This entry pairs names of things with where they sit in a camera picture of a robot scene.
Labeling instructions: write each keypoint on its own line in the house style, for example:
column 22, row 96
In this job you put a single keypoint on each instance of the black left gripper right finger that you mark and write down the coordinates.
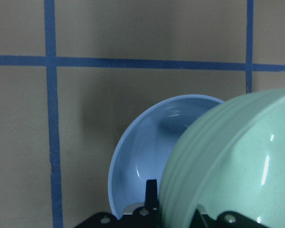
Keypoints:
column 226, row 219

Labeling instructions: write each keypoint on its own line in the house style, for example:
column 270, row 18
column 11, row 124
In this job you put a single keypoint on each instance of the green bowl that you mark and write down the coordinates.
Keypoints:
column 230, row 159

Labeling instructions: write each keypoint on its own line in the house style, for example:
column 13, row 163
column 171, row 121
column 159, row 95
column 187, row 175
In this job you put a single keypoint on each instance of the blue bowl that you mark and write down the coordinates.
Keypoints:
column 144, row 148

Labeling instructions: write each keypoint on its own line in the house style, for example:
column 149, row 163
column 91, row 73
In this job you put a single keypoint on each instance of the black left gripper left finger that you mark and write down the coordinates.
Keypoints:
column 145, row 216

